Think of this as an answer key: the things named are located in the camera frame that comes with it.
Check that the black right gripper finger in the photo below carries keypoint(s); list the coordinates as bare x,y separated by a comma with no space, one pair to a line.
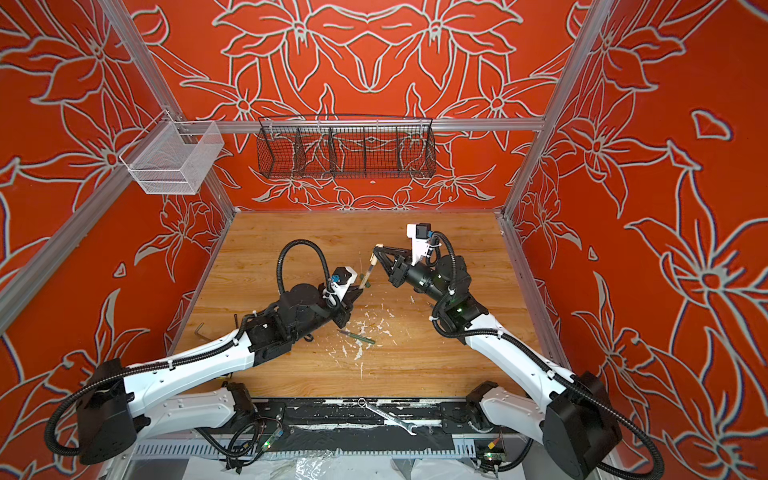
388,259
392,251

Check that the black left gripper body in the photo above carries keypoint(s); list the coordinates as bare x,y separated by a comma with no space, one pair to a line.
325,310

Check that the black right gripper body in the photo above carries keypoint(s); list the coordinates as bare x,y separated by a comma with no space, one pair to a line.
424,278

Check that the beige pen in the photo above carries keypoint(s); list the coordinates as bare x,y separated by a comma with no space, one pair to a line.
365,281

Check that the green pen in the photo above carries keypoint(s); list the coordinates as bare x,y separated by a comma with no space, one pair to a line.
357,337

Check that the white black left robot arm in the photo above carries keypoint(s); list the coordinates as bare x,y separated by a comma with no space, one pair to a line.
106,416

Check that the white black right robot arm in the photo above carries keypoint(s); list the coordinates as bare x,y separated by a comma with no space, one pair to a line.
569,415

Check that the silver wrench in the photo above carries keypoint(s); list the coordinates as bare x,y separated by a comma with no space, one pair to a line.
408,427

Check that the clear plastic bin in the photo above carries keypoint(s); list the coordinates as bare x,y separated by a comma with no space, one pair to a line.
173,158

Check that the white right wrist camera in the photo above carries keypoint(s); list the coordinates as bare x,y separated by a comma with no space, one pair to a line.
419,234

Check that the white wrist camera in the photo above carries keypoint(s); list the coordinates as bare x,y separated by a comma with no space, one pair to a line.
341,280
419,234

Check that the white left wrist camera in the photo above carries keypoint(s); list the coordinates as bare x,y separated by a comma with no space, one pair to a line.
341,280

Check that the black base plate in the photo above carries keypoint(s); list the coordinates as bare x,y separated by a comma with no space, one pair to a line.
448,415

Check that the black wire basket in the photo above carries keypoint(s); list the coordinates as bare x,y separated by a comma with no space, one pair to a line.
354,147

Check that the grey slotted cable duct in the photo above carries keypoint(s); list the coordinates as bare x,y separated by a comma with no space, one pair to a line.
180,450

